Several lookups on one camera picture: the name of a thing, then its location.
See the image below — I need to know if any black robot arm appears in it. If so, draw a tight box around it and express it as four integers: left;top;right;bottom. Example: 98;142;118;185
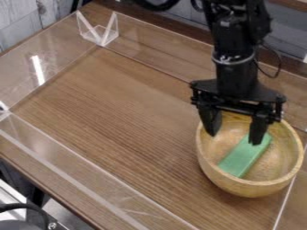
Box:
191;0;287;145

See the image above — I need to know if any black cable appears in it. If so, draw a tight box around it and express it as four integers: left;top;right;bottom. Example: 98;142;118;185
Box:
0;202;51;230

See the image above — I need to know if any clear acrylic tray wall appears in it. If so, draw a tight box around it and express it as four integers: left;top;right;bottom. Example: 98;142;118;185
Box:
0;4;307;230

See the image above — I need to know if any clear acrylic corner bracket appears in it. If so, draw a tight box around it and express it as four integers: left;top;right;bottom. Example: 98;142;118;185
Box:
76;11;119;47

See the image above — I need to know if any light wooden bowl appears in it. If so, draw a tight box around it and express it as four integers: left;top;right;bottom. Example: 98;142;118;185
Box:
195;112;304;198

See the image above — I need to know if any green rectangular block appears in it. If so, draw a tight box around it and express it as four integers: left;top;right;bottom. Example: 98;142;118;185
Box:
218;133;272;178

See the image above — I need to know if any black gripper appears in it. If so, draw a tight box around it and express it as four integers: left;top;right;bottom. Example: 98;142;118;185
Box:
190;58;287;146

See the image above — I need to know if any black bracket with screw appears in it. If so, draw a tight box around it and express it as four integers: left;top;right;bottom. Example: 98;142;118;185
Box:
41;221;70;230

